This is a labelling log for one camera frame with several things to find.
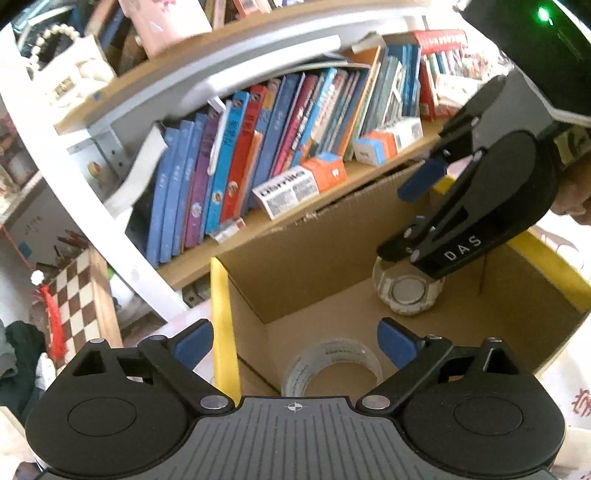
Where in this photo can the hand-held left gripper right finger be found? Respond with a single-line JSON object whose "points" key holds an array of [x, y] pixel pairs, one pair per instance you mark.
{"points": [[395, 344]]}

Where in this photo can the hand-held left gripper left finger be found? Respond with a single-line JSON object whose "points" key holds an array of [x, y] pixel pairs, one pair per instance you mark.
{"points": [[194, 342]]}

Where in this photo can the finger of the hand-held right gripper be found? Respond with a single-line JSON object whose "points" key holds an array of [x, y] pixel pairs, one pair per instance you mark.
{"points": [[420, 184], [415, 241]]}

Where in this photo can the white wrist watch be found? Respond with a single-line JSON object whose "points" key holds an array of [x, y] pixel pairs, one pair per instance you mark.
{"points": [[406, 293]]}

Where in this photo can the yellow cardboard box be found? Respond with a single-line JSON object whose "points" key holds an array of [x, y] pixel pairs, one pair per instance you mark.
{"points": [[323, 258]]}

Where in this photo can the clear tape roll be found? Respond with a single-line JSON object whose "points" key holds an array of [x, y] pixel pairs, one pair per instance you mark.
{"points": [[300, 364]]}

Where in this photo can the person's right hand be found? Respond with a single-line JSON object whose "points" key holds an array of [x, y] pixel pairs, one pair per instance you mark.
{"points": [[575, 194]]}

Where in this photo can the white small box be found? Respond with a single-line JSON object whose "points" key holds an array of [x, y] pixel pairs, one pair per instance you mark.
{"points": [[410, 131]]}

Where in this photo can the orange small box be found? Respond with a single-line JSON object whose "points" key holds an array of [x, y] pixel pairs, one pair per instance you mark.
{"points": [[376, 147]]}

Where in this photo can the orange white carton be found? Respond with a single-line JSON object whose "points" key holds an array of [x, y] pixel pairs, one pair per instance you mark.
{"points": [[323, 173]]}

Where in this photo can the small red white packet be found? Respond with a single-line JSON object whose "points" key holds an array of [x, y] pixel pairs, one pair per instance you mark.
{"points": [[226, 230]]}

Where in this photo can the wooden chessboard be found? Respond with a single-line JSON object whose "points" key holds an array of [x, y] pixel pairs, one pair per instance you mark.
{"points": [[78, 295]]}

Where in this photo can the white newsprint box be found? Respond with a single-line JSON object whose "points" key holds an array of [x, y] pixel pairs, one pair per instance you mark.
{"points": [[286, 191]]}

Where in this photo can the red tassel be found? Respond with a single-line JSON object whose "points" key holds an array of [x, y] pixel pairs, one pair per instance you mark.
{"points": [[53, 323]]}

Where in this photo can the red box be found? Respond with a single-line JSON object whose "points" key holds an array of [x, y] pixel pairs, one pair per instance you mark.
{"points": [[438, 39]]}

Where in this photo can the pile of clothes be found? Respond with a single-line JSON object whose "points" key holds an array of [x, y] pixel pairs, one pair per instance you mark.
{"points": [[18, 360]]}

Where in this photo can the row of colourful books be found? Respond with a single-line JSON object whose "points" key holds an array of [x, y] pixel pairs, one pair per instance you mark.
{"points": [[240, 152]]}

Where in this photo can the pink printed desk mat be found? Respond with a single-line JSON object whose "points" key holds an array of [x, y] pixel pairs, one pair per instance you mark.
{"points": [[579, 369]]}

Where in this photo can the white under-shelf lamp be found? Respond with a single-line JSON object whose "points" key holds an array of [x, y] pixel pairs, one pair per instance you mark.
{"points": [[258, 64]]}

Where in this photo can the white bookshelf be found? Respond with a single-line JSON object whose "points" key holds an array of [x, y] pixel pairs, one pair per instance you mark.
{"points": [[55, 152]]}

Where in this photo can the white handbag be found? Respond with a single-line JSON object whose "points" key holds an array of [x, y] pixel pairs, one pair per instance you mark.
{"points": [[78, 69]]}

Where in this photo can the pink container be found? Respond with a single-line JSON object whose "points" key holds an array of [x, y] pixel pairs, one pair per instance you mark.
{"points": [[166, 25]]}

